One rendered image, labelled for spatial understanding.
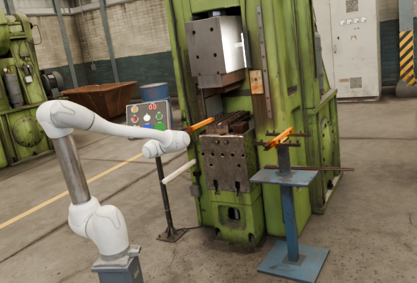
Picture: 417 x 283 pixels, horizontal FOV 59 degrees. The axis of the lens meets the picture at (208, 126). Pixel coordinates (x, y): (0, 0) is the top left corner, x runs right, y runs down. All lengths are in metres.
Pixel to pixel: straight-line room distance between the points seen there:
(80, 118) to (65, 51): 10.34
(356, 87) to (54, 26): 8.52
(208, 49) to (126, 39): 8.48
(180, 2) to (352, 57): 5.25
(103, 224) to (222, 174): 1.21
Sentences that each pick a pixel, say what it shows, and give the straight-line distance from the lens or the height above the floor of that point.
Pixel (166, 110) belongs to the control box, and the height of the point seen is 1.13.
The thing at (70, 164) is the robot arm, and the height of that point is 1.11.
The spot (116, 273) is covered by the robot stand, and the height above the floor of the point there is 0.57.
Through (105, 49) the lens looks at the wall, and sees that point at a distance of 11.74.
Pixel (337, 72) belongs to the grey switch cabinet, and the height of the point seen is 0.61.
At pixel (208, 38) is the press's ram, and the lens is 2.70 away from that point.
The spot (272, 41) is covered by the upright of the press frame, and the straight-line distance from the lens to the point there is 2.66.
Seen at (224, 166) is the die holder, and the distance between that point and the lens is 2.81.
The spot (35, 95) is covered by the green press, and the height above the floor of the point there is 1.09.
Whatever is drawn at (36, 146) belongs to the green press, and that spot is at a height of 0.20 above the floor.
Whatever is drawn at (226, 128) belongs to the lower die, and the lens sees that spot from 2.76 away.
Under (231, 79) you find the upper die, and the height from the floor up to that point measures 1.30.
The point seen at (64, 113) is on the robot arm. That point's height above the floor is 1.39.
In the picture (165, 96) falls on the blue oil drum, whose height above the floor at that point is 0.64.
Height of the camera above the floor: 1.62
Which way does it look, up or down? 13 degrees down
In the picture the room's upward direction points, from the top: 8 degrees counter-clockwise
